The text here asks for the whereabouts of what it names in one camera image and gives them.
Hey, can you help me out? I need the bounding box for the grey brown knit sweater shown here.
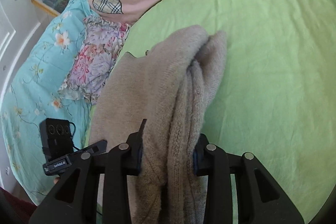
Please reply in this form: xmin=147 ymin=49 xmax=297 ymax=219
xmin=89 ymin=25 xmax=227 ymax=223

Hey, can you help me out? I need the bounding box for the turquoise floral blanket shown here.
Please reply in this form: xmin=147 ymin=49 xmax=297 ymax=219
xmin=1 ymin=0 xmax=93 ymax=205

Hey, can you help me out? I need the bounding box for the green bed sheet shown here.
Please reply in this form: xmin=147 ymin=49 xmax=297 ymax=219
xmin=84 ymin=0 xmax=336 ymax=224

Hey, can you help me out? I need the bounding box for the floral ruffled pillow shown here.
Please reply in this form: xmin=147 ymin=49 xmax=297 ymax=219
xmin=58 ymin=16 xmax=130 ymax=105

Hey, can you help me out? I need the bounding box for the black camera box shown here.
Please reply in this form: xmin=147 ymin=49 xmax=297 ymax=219
xmin=39 ymin=118 xmax=74 ymax=162

